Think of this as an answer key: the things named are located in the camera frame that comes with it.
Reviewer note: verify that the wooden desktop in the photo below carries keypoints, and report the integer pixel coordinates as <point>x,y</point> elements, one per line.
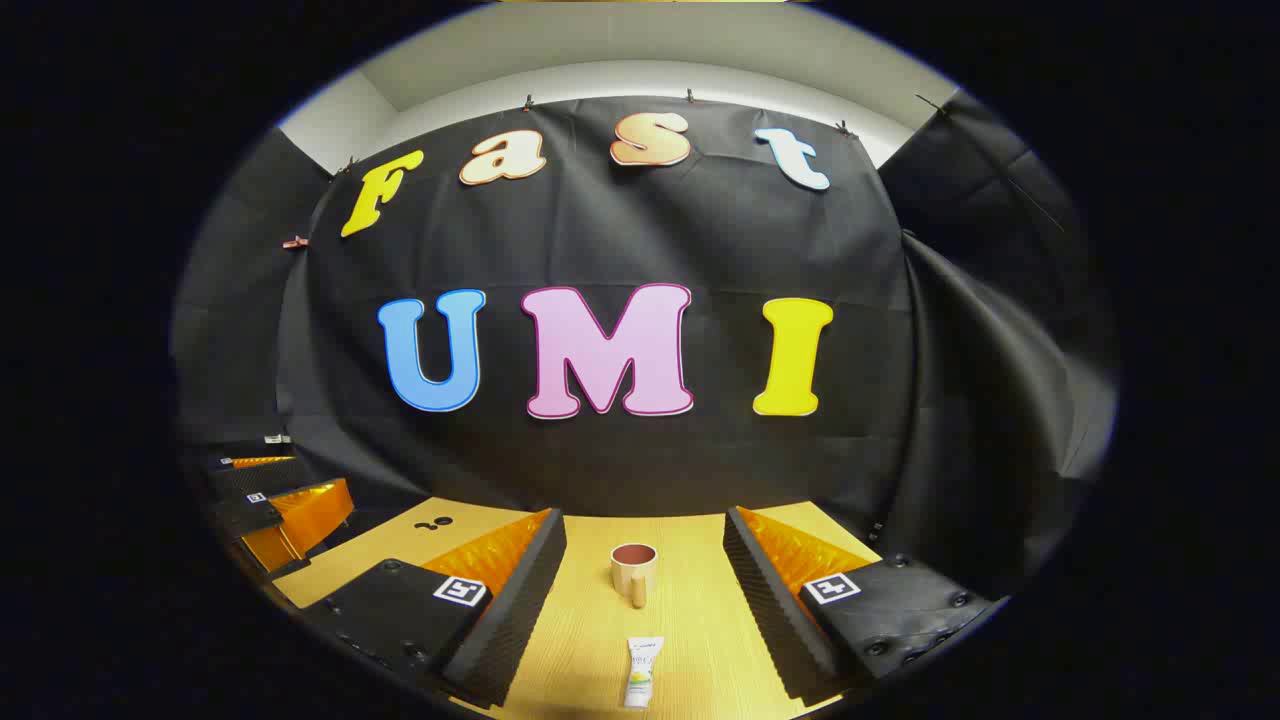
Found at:
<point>590,650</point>

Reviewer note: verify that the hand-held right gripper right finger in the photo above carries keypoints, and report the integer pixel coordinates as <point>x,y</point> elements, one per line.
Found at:
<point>765,610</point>

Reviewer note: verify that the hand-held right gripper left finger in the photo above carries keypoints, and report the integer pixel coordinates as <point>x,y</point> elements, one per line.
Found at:
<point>520,610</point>

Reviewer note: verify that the beige cup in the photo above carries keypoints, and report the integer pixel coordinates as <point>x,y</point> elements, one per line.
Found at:
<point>628,578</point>

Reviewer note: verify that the black backdrop cloth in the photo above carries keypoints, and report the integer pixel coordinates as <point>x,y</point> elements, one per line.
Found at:
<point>620,230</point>

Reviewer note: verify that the white toothpaste tube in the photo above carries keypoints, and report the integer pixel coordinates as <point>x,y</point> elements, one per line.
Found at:
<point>643,670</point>

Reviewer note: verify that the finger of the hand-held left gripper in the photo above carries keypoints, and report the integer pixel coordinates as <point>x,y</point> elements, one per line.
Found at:
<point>250,515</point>
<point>270,478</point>

